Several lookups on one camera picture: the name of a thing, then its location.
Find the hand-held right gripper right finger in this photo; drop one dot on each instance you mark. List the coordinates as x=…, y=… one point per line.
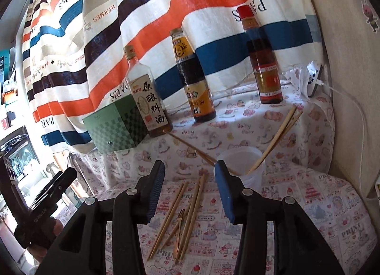
x=227, y=194

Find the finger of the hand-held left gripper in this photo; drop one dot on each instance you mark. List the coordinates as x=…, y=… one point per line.
x=56, y=186

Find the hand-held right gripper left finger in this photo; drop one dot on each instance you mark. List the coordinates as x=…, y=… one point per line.
x=156, y=191

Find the wooden chopstick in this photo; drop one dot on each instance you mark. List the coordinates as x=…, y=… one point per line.
x=170, y=235
x=167, y=221
x=190, y=145
x=289, y=125
x=276, y=137
x=190, y=218
x=194, y=215

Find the translucent plastic cup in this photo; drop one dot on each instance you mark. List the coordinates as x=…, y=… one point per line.
x=252, y=174

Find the gold metal fork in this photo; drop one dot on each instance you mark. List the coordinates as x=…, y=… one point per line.
x=179, y=233

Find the person's left hand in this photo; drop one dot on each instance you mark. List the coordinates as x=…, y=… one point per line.
x=40, y=252

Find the cluttered shelf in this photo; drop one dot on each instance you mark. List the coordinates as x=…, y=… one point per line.
x=17, y=132

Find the green checkered box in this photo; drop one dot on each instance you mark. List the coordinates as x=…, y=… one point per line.
x=118, y=128

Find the bear print cloth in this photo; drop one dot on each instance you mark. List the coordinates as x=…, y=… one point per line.
x=252, y=120

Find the clear cooking wine bottle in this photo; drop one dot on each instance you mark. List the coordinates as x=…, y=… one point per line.
x=148, y=108

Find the strawberry print tablecloth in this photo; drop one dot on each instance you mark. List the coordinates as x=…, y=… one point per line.
x=311, y=218

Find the dark sauce bottle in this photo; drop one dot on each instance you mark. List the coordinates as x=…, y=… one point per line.
x=196, y=90

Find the red cap sauce bottle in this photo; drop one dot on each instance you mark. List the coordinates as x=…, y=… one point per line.
x=265, y=70

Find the white charger plug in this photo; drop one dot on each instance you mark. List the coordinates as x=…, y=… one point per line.
x=315, y=80

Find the striped curtain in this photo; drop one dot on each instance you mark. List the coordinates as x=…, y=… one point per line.
x=166, y=16

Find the cartoon wall sticker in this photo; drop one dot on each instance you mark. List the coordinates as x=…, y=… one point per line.
x=371, y=15

